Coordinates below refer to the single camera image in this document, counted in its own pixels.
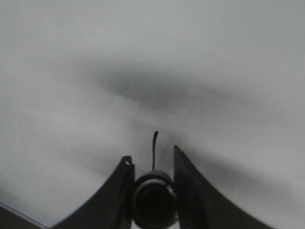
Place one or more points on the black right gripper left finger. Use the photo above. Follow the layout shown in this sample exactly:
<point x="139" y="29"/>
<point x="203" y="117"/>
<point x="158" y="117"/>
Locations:
<point x="109" y="207"/>

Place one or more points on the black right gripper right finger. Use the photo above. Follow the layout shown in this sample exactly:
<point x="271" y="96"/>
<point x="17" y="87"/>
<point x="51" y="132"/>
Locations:
<point x="200" y="205"/>

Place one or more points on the white whiteboard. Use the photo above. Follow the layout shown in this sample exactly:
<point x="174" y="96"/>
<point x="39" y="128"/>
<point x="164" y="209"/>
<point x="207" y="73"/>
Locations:
<point x="85" y="82"/>

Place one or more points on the aluminium whiteboard marker tray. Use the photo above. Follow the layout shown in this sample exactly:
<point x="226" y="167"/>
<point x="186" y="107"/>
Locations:
<point x="13" y="219"/>

